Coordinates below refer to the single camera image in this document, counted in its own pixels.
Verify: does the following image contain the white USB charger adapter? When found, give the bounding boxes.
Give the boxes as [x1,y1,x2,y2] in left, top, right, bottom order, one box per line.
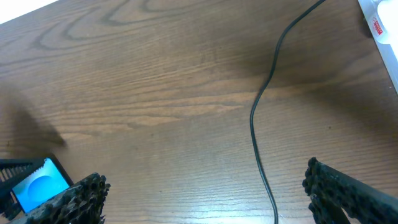
[369,0,397,44]

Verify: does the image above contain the black USB charging cable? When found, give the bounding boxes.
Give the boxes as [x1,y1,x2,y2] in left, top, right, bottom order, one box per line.
[249,0,327,224]

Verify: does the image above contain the blue Samsung Galaxy smartphone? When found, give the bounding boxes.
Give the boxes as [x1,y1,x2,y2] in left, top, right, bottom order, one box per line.
[12,154,73,213]

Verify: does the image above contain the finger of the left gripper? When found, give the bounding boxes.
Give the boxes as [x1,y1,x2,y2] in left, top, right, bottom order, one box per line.
[1,159,45,220]

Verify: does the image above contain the white power strip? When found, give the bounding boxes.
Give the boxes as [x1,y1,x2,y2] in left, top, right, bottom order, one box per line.
[358,0,397,91]

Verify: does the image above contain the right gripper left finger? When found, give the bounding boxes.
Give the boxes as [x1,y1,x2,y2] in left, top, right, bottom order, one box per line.
[9,172,111,224]

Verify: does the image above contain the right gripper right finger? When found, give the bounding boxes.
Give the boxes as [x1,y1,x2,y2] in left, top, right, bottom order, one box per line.
[302,157,397,224]

